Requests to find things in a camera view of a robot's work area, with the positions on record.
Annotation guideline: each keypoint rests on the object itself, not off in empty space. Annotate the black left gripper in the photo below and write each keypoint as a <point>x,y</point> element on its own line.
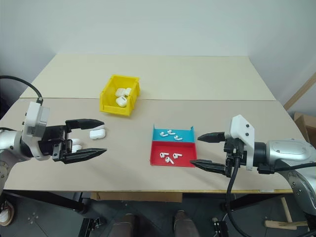
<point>53,142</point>

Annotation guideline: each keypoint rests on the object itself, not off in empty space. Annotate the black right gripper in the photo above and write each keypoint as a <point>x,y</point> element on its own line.
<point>230,150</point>

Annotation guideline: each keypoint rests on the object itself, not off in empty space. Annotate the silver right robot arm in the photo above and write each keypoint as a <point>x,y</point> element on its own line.
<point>284,150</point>

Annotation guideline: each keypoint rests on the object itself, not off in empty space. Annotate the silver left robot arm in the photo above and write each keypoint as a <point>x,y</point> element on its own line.
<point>10,139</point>

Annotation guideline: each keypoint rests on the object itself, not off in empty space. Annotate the yellow plastic bin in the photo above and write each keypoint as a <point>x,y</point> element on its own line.
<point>106,103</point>

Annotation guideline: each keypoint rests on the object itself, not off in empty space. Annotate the brown cardboard box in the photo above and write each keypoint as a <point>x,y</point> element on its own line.
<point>306,128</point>

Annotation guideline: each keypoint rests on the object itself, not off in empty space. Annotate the red plastic tray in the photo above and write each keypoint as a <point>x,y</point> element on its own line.
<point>187,154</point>

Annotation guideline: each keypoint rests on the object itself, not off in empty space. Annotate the blue plastic tray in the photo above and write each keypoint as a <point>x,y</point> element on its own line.
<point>187,134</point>

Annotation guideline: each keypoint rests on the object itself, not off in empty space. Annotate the dark brown rounded shape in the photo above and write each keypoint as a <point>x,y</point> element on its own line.
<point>185,224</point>

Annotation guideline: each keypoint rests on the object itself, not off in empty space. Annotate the brown cardboard sheet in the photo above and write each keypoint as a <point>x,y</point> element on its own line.
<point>138,197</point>

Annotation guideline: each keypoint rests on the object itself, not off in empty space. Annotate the wooden floor stand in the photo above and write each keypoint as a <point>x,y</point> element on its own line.
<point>286,223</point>

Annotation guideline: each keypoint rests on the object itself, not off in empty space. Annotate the white and brown sneaker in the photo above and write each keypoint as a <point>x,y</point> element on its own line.
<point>7,213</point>

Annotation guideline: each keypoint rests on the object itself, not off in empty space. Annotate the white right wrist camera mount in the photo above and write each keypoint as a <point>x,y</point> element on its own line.
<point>240,128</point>

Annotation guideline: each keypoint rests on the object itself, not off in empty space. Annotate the black table frame beam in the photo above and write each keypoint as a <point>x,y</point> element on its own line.
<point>256,198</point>
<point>49,200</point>

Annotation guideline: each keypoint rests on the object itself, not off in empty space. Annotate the light wooden slat frame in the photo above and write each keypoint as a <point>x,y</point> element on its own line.
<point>300,92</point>

